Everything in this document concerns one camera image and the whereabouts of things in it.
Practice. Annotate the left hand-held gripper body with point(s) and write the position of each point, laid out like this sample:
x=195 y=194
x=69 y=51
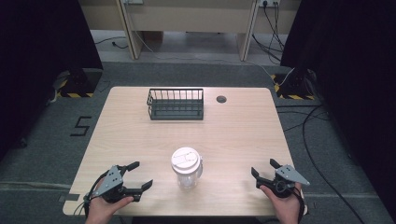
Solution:
x=110 y=183

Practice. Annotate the grey tape piece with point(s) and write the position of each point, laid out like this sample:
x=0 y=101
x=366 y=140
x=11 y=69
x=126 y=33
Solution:
x=69 y=197

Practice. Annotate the person's left hand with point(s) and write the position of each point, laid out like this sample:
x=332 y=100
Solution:
x=102 y=209

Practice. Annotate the black curtain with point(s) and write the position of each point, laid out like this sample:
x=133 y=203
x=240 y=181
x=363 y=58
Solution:
x=355 y=77
x=40 y=62

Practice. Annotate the black stand base striped tape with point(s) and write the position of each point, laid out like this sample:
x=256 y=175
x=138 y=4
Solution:
x=81 y=82
x=294 y=85

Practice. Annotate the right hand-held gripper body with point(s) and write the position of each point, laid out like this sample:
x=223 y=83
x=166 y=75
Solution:
x=285 y=180

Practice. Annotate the clear cup with white lid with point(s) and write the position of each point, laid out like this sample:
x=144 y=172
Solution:
x=186 y=168

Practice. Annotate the person's right hand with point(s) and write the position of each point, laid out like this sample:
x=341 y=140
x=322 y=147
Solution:
x=286 y=207

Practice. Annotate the white wall power outlet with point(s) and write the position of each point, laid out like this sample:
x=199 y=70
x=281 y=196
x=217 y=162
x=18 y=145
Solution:
x=269 y=2

